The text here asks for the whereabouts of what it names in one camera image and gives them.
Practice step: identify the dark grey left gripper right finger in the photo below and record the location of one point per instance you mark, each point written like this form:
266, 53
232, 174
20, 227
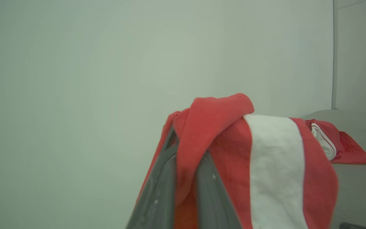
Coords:
213, 197

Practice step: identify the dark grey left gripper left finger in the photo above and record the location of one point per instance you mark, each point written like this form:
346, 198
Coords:
157, 194

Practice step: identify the red garment with white band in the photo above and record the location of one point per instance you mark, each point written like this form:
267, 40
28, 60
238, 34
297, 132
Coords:
233, 152

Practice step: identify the red white garment striped trim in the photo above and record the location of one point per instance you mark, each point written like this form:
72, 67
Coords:
342, 146

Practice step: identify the grey wall corner strip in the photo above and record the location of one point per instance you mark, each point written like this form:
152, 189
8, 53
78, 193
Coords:
334, 54

